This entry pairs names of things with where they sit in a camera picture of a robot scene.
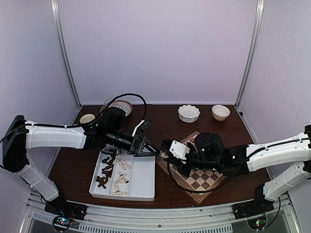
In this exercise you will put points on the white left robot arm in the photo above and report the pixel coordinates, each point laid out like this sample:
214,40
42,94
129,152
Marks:
24,136

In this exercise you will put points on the clear drinking glass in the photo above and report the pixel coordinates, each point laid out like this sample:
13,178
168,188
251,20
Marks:
109,102

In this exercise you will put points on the wooden chess board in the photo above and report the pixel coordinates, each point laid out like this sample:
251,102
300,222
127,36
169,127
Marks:
199,180

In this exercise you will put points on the right aluminium frame post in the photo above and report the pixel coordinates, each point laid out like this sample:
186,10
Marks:
252,50

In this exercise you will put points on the cream ceramic mug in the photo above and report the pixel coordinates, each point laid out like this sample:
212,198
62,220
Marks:
86,118

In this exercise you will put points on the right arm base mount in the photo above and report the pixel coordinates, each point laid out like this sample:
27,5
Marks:
248,209

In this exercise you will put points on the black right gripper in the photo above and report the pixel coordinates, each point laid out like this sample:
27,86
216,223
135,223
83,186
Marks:
179,161

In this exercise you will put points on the patterned brown plate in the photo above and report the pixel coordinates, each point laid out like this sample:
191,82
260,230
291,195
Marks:
123,105

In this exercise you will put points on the aluminium frame post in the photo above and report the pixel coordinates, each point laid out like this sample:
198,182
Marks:
63,50
252,50

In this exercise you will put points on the left aluminium frame post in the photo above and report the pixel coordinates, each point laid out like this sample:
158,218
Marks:
63,50

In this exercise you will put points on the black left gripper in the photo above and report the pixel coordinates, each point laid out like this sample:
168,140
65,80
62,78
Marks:
137,146

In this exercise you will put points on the cream round bowl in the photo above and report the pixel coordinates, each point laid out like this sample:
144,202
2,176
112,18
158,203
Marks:
220,112

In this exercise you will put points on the dark chess pieces pile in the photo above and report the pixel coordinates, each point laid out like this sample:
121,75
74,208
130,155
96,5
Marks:
106,171

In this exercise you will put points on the white scalloped bowl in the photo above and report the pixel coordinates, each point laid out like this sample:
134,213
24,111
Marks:
188,113

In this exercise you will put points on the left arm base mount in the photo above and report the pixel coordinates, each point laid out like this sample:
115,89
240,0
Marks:
69,210

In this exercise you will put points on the light chess pieces pile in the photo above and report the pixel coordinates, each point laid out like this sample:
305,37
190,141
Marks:
122,174

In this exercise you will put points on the white plastic tray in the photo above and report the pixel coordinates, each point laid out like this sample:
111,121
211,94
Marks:
142,182

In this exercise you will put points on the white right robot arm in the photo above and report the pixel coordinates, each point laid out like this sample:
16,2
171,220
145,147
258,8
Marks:
295,151

